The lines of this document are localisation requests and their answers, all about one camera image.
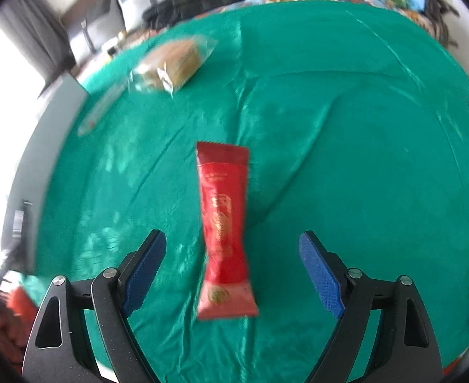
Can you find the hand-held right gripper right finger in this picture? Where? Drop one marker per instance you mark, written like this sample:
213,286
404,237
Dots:
322,275

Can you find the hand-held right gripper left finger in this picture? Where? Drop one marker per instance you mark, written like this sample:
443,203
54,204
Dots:
144,271

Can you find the red snack packet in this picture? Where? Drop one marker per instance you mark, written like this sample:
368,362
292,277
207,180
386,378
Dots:
224,227

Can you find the grey storage box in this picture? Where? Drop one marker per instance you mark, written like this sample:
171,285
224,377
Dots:
44,159

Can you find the bread loaf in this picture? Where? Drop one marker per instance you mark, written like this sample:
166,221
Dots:
176,64

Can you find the green patterned bedspread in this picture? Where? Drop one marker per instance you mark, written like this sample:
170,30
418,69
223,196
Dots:
318,147

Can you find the orange cloth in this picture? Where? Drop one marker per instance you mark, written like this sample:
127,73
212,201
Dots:
13,327

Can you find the grey headboard cushion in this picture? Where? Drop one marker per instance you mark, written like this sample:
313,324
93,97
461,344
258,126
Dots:
94,32

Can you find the grey curtain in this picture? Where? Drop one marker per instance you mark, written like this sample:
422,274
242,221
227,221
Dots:
34,36

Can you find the grey white pillows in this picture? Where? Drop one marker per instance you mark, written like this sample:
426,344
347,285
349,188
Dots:
138,2

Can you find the dark folding chair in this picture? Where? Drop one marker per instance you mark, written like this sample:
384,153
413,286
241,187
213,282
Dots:
438,12

